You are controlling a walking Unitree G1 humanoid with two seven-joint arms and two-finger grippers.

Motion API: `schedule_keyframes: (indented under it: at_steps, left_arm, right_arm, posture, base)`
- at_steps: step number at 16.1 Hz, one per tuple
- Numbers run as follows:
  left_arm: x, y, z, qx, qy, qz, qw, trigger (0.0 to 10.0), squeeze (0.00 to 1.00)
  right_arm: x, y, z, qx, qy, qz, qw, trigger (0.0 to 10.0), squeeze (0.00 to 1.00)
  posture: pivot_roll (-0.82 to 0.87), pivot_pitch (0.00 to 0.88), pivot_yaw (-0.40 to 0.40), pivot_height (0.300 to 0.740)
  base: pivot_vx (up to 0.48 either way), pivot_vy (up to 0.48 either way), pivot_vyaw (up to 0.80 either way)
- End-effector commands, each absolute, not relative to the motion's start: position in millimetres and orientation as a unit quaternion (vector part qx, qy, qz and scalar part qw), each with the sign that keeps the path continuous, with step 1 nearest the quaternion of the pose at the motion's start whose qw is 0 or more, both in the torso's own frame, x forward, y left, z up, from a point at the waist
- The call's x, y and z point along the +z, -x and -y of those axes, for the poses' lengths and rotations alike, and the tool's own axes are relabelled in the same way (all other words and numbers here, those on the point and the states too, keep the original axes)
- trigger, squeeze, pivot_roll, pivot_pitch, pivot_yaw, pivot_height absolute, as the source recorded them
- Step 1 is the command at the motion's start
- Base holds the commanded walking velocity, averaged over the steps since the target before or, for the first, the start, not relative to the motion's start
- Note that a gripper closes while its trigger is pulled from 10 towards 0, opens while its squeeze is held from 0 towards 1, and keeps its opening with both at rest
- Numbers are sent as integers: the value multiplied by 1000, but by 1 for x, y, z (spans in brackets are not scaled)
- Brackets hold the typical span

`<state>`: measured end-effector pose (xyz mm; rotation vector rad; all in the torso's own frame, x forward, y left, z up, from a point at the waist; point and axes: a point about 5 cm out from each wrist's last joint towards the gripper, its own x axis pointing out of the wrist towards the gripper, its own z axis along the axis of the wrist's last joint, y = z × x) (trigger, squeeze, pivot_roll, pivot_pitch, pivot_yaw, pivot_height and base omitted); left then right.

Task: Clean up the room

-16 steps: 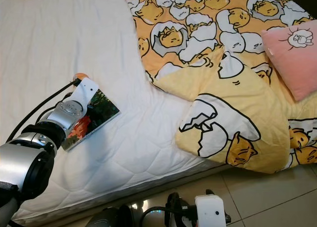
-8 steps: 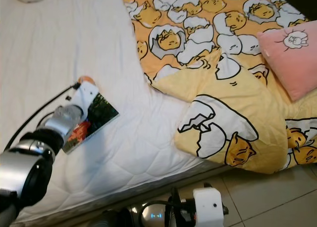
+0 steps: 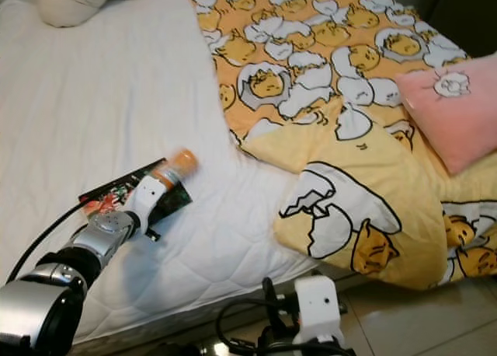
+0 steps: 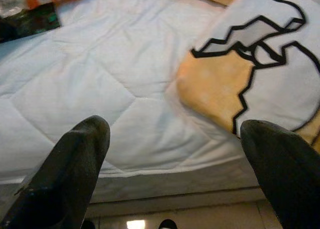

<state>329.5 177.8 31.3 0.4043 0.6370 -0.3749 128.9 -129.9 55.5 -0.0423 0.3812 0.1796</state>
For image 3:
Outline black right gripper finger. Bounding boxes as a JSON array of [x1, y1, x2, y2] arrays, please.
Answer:
[[262, 277, 284, 330]]

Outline orange-capped bottle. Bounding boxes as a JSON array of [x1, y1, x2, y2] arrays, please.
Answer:
[[154, 148, 197, 187]]

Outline dark manga book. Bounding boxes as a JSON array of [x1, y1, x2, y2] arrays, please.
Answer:
[[78, 159, 193, 225]]

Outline pink plush cushion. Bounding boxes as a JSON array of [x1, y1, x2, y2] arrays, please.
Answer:
[[394, 57, 497, 176]]

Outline orange egg-print blanket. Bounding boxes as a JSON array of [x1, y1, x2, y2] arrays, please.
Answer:
[[182, 0, 497, 291]]

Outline white quilted bed mattress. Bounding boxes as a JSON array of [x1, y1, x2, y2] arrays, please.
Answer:
[[0, 0, 350, 345]]

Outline cream plush toy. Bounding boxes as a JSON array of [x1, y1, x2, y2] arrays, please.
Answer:
[[37, 0, 111, 28]]

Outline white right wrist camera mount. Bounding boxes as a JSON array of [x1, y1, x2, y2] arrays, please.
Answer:
[[294, 274, 346, 345]]

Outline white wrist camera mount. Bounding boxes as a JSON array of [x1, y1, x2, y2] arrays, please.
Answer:
[[128, 177, 170, 226], [294, 274, 346, 345]]

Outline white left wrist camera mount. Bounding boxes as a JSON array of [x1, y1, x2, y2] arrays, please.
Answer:
[[128, 177, 170, 226]]

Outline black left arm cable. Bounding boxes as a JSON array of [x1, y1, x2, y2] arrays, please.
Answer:
[[6, 201, 106, 283]]

